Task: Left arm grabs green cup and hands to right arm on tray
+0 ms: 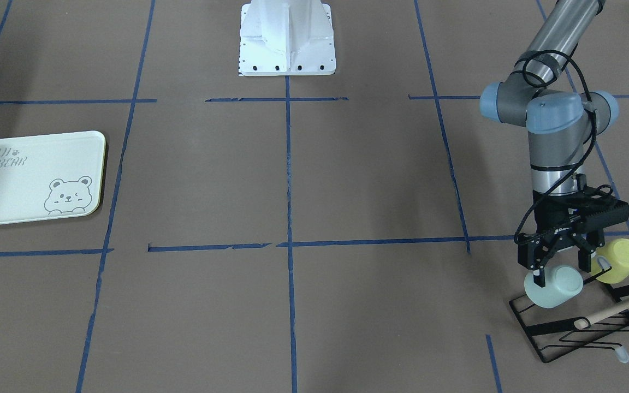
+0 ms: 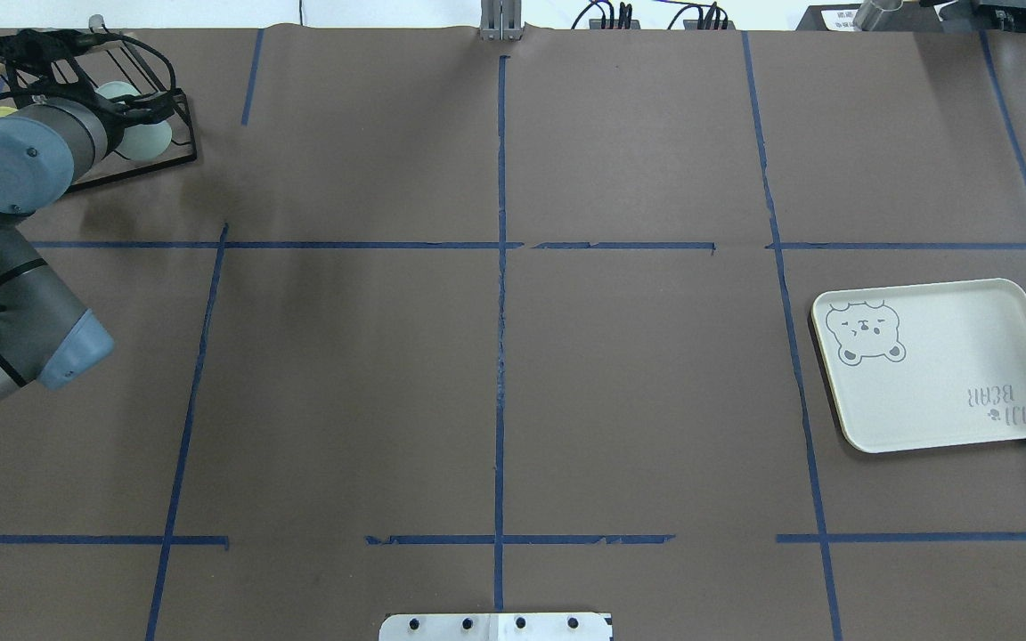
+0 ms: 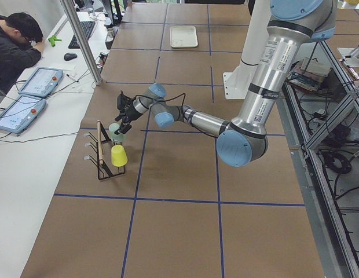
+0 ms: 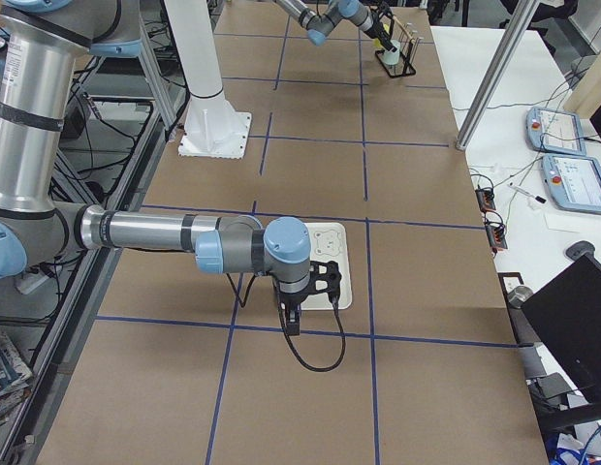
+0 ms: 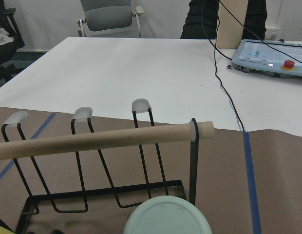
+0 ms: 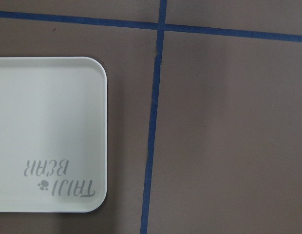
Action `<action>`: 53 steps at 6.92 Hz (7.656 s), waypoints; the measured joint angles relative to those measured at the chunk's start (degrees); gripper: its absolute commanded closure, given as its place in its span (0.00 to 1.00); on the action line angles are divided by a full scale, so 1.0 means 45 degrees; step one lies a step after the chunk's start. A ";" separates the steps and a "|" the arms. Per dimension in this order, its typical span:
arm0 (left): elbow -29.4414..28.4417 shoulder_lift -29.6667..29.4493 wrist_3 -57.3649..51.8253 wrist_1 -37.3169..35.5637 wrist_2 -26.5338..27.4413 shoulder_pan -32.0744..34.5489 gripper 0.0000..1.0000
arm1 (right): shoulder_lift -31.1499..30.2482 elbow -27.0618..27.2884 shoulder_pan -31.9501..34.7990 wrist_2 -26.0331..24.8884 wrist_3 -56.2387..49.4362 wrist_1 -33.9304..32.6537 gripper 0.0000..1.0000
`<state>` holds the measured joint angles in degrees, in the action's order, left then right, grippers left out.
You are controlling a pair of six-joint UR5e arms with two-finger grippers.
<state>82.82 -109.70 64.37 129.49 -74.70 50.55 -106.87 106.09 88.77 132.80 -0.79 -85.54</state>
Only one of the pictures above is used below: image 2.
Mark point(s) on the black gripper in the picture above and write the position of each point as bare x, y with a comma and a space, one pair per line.
124, 118

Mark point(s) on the green cup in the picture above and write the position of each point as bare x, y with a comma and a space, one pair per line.
140, 143

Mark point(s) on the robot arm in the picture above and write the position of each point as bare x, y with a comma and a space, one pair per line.
47, 334

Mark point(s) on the metal cup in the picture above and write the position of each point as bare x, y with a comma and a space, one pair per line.
875, 15

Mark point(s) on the cream bear tray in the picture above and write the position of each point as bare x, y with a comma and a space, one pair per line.
925, 365

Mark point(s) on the black wire cup rack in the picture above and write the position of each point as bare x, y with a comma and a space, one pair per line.
57, 123

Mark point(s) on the aluminium frame post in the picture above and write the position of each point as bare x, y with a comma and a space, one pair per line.
501, 20

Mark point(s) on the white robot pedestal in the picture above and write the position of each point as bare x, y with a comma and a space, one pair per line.
498, 626

